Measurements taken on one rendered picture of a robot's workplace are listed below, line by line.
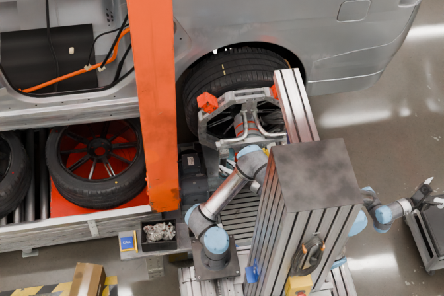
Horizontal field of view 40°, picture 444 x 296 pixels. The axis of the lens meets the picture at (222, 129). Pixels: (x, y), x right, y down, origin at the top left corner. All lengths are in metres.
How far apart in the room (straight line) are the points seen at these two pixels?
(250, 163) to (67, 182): 1.34
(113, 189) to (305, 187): 1.92
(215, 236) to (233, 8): 1.11
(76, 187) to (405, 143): 2.38
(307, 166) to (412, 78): 3.16
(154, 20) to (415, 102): 3.02
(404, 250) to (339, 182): 2.31
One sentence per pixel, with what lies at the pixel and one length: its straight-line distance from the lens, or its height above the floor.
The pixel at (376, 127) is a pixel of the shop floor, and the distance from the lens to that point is 4.71.
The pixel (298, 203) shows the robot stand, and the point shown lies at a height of 2.03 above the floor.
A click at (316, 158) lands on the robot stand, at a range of 2.03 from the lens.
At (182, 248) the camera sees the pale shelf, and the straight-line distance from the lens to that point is 3.56.
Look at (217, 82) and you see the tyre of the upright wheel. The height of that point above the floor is 1.14.
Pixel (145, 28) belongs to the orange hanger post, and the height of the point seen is 2.04.
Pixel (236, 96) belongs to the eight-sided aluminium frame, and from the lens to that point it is 3.31.
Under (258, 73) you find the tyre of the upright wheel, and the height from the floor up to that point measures 1.17.
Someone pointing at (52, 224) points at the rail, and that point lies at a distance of 3.78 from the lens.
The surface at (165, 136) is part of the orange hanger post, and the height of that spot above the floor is 1.30.
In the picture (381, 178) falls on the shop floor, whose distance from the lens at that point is 4.48.
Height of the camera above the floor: 3.73
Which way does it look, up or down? 56 degrees down
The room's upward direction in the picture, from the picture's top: 4 degrees clockwise
